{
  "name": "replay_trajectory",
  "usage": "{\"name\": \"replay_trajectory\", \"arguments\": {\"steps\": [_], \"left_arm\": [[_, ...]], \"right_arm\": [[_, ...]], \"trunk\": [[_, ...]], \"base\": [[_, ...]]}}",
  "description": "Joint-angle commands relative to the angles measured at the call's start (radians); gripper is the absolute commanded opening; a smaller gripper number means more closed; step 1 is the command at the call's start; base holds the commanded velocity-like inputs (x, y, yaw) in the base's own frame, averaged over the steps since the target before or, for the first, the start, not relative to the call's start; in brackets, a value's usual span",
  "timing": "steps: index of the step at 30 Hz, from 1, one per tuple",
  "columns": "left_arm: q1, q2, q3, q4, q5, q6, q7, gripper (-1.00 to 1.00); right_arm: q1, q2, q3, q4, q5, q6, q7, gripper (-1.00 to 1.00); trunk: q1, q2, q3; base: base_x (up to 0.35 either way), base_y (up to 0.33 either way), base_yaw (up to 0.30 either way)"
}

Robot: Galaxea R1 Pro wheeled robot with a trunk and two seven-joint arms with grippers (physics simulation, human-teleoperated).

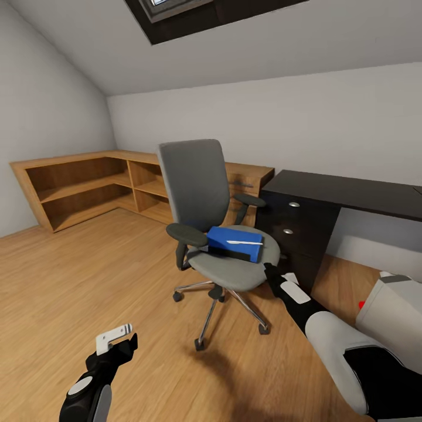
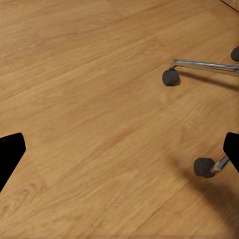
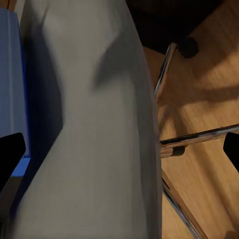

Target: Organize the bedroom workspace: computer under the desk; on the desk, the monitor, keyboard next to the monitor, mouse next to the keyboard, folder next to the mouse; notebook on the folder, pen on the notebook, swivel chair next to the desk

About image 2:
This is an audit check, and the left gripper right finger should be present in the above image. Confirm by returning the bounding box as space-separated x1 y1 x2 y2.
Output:
223 132 239 173

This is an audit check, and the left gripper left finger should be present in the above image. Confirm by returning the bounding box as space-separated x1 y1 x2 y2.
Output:
0 132 26 192

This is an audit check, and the swivel chair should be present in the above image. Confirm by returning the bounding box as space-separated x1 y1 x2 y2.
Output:
162 46 239 178

